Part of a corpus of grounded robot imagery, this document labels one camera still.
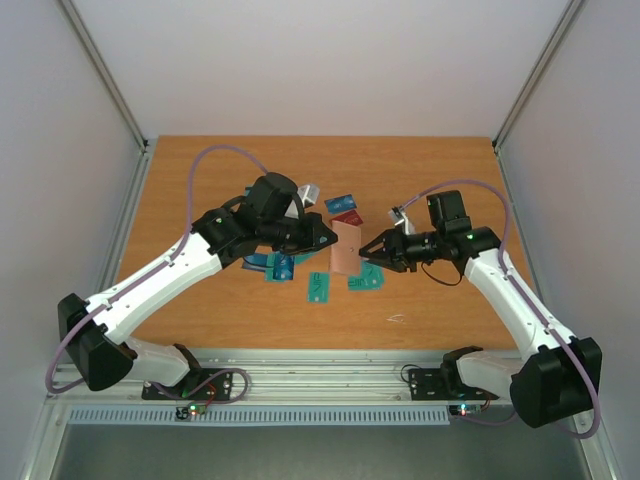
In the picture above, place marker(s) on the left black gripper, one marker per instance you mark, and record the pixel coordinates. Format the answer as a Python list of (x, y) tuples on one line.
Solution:
[(312, 237)]

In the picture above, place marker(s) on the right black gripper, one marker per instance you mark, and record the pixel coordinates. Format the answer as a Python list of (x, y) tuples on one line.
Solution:
[(397, 250)]

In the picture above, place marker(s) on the teal vip card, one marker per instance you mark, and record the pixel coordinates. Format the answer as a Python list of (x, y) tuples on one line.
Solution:
[(318, 288), (369, 269)]

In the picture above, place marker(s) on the teal blue card stack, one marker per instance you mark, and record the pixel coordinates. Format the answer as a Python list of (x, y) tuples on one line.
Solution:
[(279, 268)]

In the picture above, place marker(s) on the dark blue card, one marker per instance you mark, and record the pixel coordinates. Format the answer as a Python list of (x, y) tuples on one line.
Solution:
[(256, 262)]

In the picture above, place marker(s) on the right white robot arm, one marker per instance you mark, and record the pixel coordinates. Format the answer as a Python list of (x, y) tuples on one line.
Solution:
[(557, 374)]

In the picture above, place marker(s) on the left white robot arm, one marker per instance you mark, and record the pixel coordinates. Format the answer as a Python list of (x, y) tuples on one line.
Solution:
[(97, 332)]

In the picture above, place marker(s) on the teal card under right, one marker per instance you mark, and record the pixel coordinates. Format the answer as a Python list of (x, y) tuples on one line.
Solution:
[(357, 283)]

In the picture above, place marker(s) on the red card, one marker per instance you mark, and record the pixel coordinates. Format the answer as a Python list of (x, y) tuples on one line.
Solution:
[(350, 217)]

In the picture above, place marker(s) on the blue card top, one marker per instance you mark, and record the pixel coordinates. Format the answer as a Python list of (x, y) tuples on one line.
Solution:
[(340, 204)]

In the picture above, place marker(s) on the right circuit board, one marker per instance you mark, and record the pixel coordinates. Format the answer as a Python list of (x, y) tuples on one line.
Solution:
[(466, 409)]

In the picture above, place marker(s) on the circuit board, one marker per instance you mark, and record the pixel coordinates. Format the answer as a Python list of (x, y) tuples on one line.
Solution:
[(188, 412), (466, 409)]

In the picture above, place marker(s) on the left circuit board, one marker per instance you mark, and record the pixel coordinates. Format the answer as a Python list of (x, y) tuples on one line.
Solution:
[(188, 412)]

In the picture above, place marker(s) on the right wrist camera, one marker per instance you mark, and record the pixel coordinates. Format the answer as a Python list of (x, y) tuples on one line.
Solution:
[(401, 220)]

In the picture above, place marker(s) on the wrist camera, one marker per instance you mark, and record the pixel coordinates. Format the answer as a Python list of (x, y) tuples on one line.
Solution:
[(308, 194), (401, 220)]

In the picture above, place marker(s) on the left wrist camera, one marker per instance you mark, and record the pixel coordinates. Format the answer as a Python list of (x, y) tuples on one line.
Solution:
[(308, 194)]

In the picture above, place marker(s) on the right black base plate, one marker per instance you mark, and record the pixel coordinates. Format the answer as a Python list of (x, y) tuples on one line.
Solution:
[(429, 384)]

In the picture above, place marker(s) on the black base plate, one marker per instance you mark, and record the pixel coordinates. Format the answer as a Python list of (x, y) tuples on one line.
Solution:
[(208, 384), (429, 384)]

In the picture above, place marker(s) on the aluminium front rail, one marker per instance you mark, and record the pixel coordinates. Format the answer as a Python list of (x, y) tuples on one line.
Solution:
[(302, 376)]

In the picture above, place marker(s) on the grey slotted cable duct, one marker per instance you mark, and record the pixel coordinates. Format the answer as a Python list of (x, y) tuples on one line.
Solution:
[(263, 416)]

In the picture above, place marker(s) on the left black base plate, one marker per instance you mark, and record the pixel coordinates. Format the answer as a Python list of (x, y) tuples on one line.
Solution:
[(208, 384)]

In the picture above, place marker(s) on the left aluminium frame post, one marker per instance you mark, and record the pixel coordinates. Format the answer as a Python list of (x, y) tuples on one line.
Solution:
[(100, 67)]

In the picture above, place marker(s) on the aluminium frame post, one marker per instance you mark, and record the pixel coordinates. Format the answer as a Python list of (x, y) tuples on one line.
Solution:
[(555, 40), (100, 67)]

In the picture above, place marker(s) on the right aluminium frame post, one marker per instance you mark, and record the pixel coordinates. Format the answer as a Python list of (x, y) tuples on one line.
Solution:
[(555, 40)]

